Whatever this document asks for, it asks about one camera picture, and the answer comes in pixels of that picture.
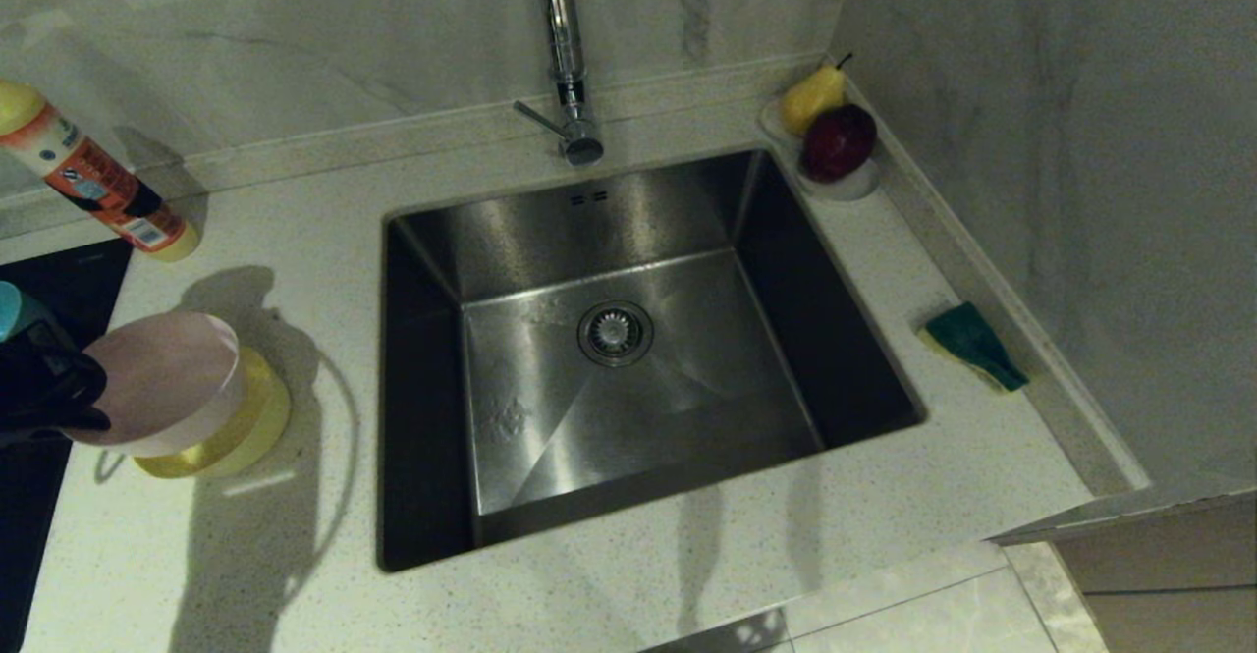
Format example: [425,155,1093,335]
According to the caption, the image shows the blue plastic bowl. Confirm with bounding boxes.
[0,282,60,342]

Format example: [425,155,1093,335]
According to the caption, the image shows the pink plastic bowl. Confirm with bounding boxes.
[65,312,246,459]

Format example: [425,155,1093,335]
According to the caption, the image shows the yellow plastic bowl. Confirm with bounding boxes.
[135,347,293,480]

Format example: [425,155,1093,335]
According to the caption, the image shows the orange label detergent bottle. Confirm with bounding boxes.
[0,79,200,263]

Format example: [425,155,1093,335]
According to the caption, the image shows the chrome faucet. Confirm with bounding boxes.
[513,0,606,167]

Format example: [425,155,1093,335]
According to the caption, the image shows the green and yellow sponge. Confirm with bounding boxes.
[919,301,1030,393]

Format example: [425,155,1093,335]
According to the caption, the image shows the metal sink drain strainer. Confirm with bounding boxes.
[577,300,655,368]

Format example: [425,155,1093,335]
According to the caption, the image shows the stainless steel sink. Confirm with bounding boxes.
[378,147,927,573]

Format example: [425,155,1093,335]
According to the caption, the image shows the black induction cooktop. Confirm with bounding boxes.
[0,239,135,653]

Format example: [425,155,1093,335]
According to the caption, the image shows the yellow pear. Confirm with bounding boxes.
[781,54,853,139]

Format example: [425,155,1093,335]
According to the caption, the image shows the white fruit tray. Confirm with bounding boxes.
[758,98,881,203]

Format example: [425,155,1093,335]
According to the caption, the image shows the dark red apple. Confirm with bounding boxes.
[800,105,879,185]

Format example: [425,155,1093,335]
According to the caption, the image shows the light wooden cabinet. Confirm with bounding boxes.
[1051,501,1257,653]

